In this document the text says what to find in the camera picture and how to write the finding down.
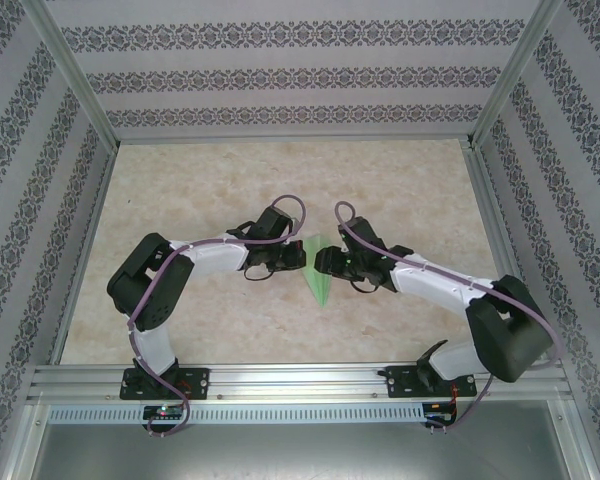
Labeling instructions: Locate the small circuit board green light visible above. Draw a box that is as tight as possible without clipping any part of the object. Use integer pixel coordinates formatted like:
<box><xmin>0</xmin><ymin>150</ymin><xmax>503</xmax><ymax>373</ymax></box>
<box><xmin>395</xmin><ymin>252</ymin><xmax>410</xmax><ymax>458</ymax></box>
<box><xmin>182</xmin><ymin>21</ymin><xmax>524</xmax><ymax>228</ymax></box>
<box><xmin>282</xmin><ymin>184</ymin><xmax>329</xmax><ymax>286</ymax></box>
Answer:
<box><xmin>143</xmin><ymin>405</ymin><xmax>184</xmax><ymax>420</ymax></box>

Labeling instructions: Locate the light green paper sheet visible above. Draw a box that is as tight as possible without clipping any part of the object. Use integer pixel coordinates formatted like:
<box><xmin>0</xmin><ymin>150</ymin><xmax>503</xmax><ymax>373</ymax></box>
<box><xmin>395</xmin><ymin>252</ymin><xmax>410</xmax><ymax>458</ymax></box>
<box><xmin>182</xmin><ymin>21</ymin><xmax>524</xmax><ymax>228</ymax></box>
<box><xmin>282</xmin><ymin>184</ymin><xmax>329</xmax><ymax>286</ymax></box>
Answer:
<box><xmin>302</xmin><ymin>233</ymin><xmax>335</xmax><ymax>308</ymax></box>

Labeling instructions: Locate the aluminium mounting rail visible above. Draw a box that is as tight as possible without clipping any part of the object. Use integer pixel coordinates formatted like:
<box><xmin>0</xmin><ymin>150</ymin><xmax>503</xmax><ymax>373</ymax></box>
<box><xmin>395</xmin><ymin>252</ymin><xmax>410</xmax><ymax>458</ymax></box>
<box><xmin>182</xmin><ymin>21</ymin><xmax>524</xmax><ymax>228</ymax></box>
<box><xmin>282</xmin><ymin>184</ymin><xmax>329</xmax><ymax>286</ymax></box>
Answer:
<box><xmin>27</xmin><ymin>362</ymin><xmax>574</xmax><ymax>407</ymax></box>

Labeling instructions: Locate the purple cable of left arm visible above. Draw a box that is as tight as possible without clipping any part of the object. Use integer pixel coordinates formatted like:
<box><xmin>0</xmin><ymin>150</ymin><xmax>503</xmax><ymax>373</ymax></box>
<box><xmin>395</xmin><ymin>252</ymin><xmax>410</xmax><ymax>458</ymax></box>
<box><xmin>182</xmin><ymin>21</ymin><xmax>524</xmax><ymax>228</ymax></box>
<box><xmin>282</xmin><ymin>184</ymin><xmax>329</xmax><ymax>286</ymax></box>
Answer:
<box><xmin>128</xmin><ymin>194</ymin><xmax>310</xmax><ymax>440</ymax></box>

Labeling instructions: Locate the aluminium frame post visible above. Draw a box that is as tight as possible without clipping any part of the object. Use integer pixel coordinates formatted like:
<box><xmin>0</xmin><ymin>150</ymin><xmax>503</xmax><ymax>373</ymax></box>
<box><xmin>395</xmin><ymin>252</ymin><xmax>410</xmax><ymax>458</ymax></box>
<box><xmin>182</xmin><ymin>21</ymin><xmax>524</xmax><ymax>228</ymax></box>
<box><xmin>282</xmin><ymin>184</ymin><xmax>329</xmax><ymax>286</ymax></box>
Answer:
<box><xmin>23</xmin><ymin>0</ymin><xmax>120</xmax><ymax>147</ymax></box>
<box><xmin>472</xmin><ymin>0</ymin><xmax>565</xmax><ymax>147</ymax></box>

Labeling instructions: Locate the thin black cable loop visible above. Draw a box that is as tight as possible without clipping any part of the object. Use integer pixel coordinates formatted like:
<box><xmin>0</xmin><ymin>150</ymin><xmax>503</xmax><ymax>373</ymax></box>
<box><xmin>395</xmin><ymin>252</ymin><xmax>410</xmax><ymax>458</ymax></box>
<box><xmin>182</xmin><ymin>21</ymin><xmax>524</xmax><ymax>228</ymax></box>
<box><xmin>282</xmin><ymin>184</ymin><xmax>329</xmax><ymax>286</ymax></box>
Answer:
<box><xmin>243</xmin><ymin>262</ymin><xmax>277</xmax><ymax>282</ymax></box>
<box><xmin>349</xmin><ymin>277</ymin><xmax>382</xmax><ymax>295</ymax></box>

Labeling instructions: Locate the aluminium frame crossbar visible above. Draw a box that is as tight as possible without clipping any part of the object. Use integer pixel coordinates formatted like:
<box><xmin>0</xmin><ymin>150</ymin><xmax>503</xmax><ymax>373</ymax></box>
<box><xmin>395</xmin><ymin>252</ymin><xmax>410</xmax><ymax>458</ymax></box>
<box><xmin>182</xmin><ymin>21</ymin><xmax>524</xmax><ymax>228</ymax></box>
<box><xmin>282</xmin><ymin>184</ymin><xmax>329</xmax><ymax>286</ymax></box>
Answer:
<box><xmin>112</xmin><ymin>132</ymin><xmax>476</xmax><ymax>147</ymax></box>

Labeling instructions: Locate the grey metal tray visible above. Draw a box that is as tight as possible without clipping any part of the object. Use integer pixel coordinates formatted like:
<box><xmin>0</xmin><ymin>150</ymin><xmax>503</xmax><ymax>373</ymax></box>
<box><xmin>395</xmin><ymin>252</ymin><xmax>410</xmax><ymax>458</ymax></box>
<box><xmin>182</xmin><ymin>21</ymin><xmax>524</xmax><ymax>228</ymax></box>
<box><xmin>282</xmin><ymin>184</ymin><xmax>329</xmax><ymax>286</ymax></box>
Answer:
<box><xmin>9</xmin><ymin>403</ymin><xmax>599</xmax><ymax>480</ymax></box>

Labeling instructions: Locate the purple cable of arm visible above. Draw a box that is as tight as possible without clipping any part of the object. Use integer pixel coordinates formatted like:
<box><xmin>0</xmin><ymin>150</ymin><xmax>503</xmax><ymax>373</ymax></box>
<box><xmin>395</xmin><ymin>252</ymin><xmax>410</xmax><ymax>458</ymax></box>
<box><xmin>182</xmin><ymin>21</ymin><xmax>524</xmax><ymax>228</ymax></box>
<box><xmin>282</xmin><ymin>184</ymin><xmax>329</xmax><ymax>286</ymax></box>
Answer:
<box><xmin>333</xmin><ymin>201</ymin><xmax>564</xmax><ymax>436</ymax></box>
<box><xmin>128</xmin><ymin>194</ymin><xmax>310</xmax><ymax>440</ymax></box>

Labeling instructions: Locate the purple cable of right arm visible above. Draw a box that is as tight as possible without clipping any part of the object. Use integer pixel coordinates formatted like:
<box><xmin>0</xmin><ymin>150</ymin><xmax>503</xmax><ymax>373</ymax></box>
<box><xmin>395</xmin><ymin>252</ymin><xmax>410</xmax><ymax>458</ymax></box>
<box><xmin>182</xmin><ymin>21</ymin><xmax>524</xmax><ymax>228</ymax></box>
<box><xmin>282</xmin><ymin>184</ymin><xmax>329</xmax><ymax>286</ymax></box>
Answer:
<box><xmin>333</xmin><ymin>201</ymin><xmax>564</xmax><ymax>436</ymax></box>

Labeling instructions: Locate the black base plate left arm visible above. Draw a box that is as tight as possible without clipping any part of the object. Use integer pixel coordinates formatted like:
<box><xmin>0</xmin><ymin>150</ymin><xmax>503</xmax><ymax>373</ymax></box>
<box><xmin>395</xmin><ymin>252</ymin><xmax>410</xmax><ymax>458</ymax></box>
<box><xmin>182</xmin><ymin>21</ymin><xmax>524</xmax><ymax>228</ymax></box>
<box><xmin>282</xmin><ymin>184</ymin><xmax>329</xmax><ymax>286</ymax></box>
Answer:
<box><xmin>121</xmin><ymin>367</ymin><xmax>211</xmax><ymax>401</ymax></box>

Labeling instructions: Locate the black base plate right arm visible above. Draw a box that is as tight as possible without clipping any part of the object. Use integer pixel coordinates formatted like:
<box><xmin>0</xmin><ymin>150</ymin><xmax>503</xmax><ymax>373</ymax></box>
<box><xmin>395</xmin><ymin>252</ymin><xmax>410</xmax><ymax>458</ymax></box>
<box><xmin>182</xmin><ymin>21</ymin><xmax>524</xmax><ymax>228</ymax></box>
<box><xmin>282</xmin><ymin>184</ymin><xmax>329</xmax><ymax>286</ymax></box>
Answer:
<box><xmin>385</xmin><ymin>364</ymin><xmax>478</xmax><ymax>400</ymax></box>

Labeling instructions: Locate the aluminium side rail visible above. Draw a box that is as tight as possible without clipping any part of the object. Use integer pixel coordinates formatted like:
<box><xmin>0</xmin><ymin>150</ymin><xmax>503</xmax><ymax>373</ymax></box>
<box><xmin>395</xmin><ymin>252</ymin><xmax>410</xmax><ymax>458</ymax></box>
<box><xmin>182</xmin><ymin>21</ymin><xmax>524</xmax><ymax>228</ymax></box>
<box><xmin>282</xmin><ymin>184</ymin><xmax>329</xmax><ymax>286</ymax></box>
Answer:
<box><xmin>49</xmin><ymin>144</ymin><xmax>119</xmax><ymax>366</ymax></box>
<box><xmin>462</xmin><ymin>142</ymin><xmax>549</xmax><ymax>361</ymax></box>

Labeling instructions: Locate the slotted grey cable duct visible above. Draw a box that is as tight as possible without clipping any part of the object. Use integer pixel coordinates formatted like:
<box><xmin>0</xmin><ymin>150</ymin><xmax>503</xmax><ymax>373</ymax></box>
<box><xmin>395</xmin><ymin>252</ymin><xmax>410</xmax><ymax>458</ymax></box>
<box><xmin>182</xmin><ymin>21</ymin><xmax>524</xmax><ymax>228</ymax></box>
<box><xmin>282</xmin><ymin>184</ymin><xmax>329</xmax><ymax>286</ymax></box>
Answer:
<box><xmin>47</xmin><ymin>402</ymin><xmax>426</xmax><ymax>425</ymax></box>

